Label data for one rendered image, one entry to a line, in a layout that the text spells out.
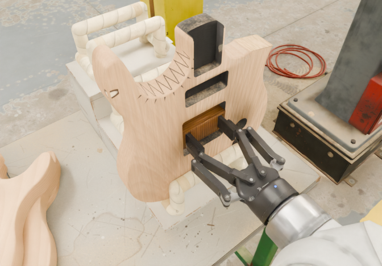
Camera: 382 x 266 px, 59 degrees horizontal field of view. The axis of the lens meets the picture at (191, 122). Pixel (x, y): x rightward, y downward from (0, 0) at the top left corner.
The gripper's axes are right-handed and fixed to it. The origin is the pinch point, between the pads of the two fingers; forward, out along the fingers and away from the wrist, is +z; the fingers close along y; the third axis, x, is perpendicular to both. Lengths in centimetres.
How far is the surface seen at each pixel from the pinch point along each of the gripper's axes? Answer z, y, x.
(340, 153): 7, 97, -93
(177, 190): -2.4, -8.5, -10.3
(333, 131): 17, 101, -86
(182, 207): -2.8, -7.9, -17.5
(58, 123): 41, -20, -22
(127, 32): 29.6, 0.0, 5.9
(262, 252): -10, 20, -71
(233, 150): -1.6, 6.9, -9.8
